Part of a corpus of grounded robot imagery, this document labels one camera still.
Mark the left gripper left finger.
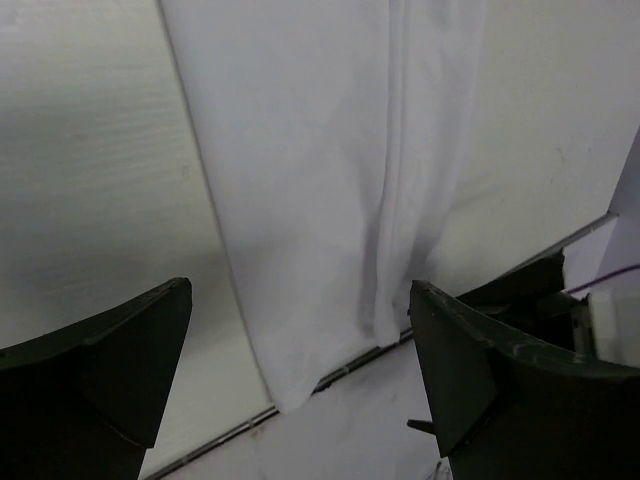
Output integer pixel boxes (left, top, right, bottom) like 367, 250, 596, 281
1, 278, 192, 479

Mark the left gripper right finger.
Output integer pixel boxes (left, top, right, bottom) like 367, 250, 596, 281
409, 282, 639, 479

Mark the white t-shirt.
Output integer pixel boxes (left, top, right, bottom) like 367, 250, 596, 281
161, 1, 487, 412

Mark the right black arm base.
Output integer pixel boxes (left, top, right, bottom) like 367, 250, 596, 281
457, 251, 583, 351

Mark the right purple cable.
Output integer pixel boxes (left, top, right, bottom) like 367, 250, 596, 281
563, 264, 640, 296

